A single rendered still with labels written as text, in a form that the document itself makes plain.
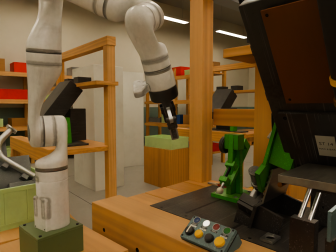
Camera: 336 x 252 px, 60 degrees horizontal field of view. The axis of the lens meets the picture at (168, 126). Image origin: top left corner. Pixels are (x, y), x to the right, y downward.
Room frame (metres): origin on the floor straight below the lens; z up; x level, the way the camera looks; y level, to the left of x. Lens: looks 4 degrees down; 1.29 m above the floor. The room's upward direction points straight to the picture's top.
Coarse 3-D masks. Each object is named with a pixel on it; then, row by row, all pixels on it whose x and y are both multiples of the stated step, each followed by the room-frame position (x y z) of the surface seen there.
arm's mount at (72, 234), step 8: (24, 224) 0.85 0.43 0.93; (32, 224) 0.86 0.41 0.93; (72, 224) 0.86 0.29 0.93; (80, 224) 0.86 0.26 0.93; (24, 232) 0.83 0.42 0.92; (32, 232) 0.81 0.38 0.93; (40, 232) 0.80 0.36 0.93; (48, 232) 0.80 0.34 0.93; (56, 232) 0.80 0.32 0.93; (64, 232) 0.82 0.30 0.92; (72, 232) 0.84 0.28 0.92; (80, 232) 0.85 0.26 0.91; (24, 240) 0.83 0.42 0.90; (32, 240) 0.79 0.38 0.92; (40, 240) 0.77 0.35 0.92; (48, 240) 0.78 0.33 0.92; (56, 240) 0.80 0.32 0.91; (64, 240) 0.82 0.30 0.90; (72, 240) 0.84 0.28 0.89; (80, 240) 0.85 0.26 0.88; (24, 248) 0.83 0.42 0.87; (32, 248) 0.79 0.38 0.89; (40, 248) 0.77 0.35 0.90; (48, 248) 0.78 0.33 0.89; (56, 248) 0.80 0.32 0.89; (64, 248) 0.82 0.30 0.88; (72, 248) 0.84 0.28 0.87; (80, 248) 0.85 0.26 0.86
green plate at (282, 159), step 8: (272, 128) 0.87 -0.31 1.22; (272, 136) 0.87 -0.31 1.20; (272, 144) 0.87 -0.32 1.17; (280, 144) 0.86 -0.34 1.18; (272, 152) 0.88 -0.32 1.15; (280, 152) 0.86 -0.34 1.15; (264, 160) 0.88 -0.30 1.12; (272, 160) 0.88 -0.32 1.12; (280, 160) 0.86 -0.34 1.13; (288, 160) 0.84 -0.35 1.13; (288, 168) 0.84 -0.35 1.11
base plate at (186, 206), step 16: (192, 192) 1.29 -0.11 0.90; (208, 192) 1.29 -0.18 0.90; (160, 208) 1.08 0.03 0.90; (176, 208) 1.08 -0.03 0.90; (192, 208) 1.08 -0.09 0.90; (208, 208) 1.08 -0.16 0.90; (224, 208) 1.08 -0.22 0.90; (224, 224) 0.93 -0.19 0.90; (240, 224) 0.93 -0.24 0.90; (288, 224) 0.93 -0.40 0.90; (256, 240) 0.82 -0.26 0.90; (288, 240) 0.82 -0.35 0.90; (320, 240) 0.82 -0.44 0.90
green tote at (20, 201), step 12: (0, 192) 1.13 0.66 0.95; (12, 192) 1.16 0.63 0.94; (24, 192) 1.19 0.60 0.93; (0, 204) 1.13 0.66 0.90; (12, 204) 1.16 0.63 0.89; (24, 204) 1.19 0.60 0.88; (0, 216) 1.13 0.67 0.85; (12, 216) 1.16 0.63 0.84; (24, 216) 1.19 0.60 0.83; (0, 228) 1.13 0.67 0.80
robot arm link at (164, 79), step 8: (144, 72) 0.74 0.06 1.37; (152, 72) 0.72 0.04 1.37; (160, 72) 0.72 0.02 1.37; (168, 72) 0.73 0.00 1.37; (136, 80) 0.79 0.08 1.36; (144, 80) 0.77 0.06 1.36; (152, 80) 0.72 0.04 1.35; (160, 80) 0.72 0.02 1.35; (168, 80) 0.73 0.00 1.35; (136, 88) 0.73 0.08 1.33; (144, 88) 0.73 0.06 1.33; (152, 88) 0.73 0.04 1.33; (160, 88) 0.73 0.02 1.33; (168, 88) 0.73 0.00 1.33; (136, 96) 0.72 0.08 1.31
